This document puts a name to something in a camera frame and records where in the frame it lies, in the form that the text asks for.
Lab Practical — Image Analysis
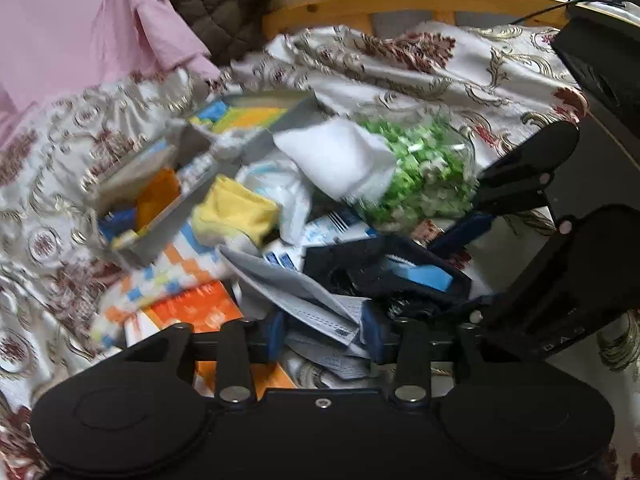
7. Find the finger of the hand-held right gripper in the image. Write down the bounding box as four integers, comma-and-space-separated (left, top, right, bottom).
429, 120, 581, 257
472, 204, 640, 361

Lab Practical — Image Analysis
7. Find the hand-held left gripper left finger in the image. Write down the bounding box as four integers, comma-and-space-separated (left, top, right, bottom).
117, 312, 288, 403

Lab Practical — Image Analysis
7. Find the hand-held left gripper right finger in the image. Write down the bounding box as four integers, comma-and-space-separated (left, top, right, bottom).
360, 305, 501, 403

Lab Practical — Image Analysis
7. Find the grey face mask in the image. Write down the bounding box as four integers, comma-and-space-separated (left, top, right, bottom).
220, 247, 373, 346

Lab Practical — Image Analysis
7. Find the orange blue checked cloth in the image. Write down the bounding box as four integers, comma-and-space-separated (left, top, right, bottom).
90, 222, 236, 351

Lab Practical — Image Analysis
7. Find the yellow sock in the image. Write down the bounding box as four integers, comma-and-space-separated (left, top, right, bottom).
192, 177, 278, 248

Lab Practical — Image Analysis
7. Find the white waffle towel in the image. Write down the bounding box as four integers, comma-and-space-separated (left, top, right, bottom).
274, 117, 398, 203

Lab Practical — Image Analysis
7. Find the metal tray with cartoon print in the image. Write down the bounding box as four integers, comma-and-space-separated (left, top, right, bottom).
92, 90, 321, 268

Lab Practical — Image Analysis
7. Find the light blue block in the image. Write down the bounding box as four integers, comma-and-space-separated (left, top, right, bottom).
385, 255, 453, 292

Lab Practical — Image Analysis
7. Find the orange and white box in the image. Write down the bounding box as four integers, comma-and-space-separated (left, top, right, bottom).
125, 280, 298, 396

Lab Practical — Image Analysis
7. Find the bag of green candy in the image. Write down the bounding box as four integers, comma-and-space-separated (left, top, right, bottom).
350, 110, 481, 233

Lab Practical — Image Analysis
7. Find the blue and white box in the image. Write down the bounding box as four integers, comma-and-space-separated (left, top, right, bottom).
262, 210, 378, 271

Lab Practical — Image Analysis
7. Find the floral satin bedspread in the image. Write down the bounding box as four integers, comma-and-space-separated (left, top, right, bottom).
0, 22, 640, 480

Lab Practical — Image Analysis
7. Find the brown quilted jacket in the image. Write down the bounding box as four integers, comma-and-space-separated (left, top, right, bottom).
165, 0, 326, 66

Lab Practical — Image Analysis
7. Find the pink sheet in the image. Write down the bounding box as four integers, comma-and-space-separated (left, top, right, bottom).
0, 0, 221, 126

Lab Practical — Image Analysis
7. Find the black cable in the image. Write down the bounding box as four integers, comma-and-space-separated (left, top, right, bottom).
510, 0, 626, 26

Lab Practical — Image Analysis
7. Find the long wooden bed rail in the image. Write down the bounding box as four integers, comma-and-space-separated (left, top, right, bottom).
262, 0, 591, 38

